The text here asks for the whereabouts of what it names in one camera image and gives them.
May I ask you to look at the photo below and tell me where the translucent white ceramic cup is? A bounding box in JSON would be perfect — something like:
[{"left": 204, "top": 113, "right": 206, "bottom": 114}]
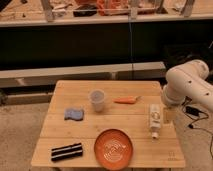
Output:
[{"left": 88, "top": 89, "right": 105, "bottom": 112}]

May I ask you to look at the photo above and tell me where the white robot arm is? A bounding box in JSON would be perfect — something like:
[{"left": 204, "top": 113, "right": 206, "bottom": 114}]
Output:
[{"left": 161, "top": 60, "right": 213, "bottom": 112}]

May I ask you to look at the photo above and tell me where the orange carrot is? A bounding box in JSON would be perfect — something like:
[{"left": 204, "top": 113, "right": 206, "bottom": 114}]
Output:
[{"left": 113, "top": 96, "right": 140, "bottom": 104}]

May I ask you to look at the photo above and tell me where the wooden folding table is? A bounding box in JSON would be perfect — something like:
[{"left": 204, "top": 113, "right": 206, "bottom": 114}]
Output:
[{"left": 31, "top": 80, "right": 185, "bottom": 168}]

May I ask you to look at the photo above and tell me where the blue sponge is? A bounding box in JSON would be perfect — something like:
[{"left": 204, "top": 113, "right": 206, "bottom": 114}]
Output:
[{"left": 64, "top": 108, "right": 84, "bottom": 121}]

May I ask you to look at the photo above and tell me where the white bottle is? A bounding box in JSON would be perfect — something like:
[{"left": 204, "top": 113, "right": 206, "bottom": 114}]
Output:
[{"left": 149, "top": 104, "right": 161, "bottom": 139}]

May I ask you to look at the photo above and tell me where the orange plate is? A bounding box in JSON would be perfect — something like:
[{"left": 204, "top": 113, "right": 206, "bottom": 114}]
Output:
[{"left": 94, "top": 129, "right": 133, "bottom": 171}]

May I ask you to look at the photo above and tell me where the black striped box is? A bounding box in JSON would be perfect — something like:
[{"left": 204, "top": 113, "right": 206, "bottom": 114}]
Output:
[{"left": 51, "top": 143, "right": 83, "bottom": 162}]

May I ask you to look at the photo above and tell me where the long workbench shelf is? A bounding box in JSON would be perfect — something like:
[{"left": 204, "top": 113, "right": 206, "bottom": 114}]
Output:
[{"left": 0, "top": 0, "right": 213, "bottom": 27}]

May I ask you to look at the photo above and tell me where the black cable on floor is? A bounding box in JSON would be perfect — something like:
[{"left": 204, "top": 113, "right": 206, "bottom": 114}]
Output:
[{"left": 182, "top": 98, "right": 213, "bottom": 161}]

